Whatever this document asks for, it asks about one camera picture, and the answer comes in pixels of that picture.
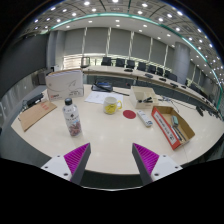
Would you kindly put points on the white printed paper sheet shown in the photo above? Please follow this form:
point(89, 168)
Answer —
point(96, 97)

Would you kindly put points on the grey-green eraser block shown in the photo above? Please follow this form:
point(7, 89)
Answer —
point(175, 120)

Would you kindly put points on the brown cardboard box red label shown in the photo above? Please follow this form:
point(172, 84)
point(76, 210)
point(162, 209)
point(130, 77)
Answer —
point(164, 126)

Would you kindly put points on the round ceiling lights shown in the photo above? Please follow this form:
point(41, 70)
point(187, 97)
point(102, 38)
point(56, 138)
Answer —
point(87, 3)

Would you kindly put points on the dark hand tool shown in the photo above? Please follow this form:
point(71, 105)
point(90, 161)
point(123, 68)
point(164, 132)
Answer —
point(178, 132)

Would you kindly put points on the curved wooden conference desk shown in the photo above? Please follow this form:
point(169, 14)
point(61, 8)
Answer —
point(113, 70)

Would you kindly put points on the white open organizer box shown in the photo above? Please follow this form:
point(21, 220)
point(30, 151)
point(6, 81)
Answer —
point(138, 93)

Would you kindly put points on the large white cardboard carton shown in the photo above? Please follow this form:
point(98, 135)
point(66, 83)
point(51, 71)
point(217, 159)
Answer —
point(65, 85)

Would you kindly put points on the black desk phone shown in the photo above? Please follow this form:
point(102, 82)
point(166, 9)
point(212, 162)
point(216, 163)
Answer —
point(101, 86)

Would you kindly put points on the row of black office chairs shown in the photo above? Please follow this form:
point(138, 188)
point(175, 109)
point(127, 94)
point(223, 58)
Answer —
point(120, 62)

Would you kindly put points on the brown paper envelope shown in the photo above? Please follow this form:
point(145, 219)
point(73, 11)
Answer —
point(36, 115)

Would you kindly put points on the black marker pen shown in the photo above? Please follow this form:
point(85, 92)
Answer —
point(146, 100)

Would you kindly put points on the clear bottle with black cap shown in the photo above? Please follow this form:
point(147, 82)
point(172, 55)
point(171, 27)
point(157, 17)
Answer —
point(72, 120)

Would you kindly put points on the black desk microphone units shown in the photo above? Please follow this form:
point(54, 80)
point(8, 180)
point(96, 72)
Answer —
point(128, 70)

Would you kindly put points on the flat round red coaster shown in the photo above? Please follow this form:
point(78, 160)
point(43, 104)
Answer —
point(129, 114)

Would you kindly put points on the black power adapter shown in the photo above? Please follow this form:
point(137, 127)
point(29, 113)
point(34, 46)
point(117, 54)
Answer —
point(34, 100)

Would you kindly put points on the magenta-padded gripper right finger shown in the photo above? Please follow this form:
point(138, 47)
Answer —
point(146, 159)

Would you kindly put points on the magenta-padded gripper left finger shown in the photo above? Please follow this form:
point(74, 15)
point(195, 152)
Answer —
point(77, 158)

